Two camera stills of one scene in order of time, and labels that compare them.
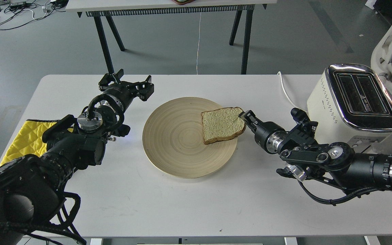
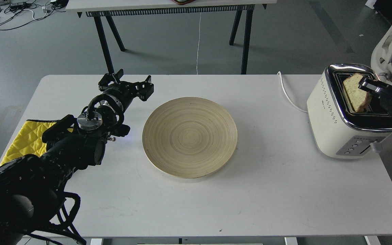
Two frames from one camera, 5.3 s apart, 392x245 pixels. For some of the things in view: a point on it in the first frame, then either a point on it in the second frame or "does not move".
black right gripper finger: x=249 y=115 to x=375 y=86
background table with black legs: x=103 y=10 does not move
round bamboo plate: x=173 y=141 does not move
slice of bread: x=221 y=124 to x=361 y=99
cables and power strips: x=5 y=14 does not move
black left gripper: x=124 y=92 does not move
